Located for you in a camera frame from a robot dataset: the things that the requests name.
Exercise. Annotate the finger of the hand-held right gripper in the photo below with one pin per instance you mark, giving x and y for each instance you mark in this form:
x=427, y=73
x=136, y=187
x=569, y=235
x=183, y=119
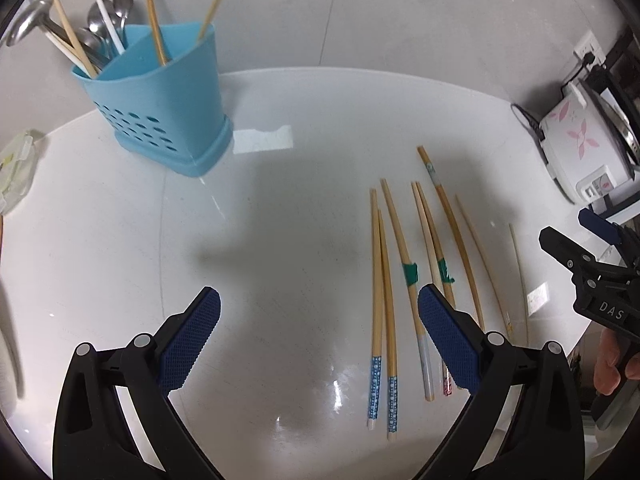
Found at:
x=562, y=247
x=600, y=225

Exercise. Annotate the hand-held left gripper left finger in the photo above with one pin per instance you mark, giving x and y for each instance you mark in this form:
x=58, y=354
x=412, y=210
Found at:
x=192, y=340

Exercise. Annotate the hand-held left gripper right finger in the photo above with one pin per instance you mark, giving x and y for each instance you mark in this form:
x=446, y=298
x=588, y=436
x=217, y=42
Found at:
x=445, y=335

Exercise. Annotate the thin pale chopstick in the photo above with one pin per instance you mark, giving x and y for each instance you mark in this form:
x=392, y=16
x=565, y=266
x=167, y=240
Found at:
x=520, y=275

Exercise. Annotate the blue patterned end chopstick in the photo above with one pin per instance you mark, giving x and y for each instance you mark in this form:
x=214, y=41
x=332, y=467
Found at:
x=376, y=310
x=387, y=310

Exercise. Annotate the thin bamboo chopstick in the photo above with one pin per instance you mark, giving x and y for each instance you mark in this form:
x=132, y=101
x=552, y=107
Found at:
x=480, y=250

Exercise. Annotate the green taped grey end chopstick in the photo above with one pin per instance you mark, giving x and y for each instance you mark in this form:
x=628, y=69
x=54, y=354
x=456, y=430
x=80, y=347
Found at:
x=400, y=245
x=435, y=240

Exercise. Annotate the white printed tip bamboo chopstick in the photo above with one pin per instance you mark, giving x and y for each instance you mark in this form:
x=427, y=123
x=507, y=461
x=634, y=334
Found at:
x=450, y=210

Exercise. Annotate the blue plastic utensil holder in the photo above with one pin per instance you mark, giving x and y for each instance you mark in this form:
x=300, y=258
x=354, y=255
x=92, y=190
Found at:
x=165, y=110

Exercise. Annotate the person's right hand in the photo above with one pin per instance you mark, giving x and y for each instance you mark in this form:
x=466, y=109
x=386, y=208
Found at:
x=607, y=360

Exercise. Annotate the small white sticker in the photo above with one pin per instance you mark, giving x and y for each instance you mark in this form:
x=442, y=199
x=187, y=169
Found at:
x=538, y=297

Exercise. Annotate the white floral rice cooker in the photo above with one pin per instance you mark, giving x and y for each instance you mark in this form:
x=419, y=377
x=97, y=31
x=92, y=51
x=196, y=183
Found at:
x=580, y=150

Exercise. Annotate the pale red print chopstick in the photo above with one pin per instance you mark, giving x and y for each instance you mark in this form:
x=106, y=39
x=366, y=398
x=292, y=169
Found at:
x=425, y=230

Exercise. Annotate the black power plug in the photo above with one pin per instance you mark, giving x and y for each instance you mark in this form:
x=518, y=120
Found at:
x=591, y=59

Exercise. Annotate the white paper label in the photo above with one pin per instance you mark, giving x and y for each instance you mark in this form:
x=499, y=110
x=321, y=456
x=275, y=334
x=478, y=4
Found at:
x=262, y=140

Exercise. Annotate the clear plastic food container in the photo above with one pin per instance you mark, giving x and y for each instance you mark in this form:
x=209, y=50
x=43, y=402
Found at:
x=17, y=170

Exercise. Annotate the steel spoon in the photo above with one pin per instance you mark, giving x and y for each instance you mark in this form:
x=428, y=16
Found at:
x=123, y=1
x=97, y=19
x=90, y=47

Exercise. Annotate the short white chopstick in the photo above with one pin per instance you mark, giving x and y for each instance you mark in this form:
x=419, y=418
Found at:
x=62, y=47

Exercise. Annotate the long white chopstick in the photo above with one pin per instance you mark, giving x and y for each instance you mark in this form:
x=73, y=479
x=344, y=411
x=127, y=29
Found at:
x=102, y=7

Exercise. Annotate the steel ladle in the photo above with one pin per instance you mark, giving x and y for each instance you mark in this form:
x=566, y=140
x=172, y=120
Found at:
x=27, y=20

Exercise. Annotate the dark metal frame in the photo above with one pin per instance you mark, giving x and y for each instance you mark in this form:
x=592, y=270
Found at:
x=622, y=60

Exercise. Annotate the white wall outlet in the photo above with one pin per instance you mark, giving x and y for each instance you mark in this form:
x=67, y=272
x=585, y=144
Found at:
x=582, y=45

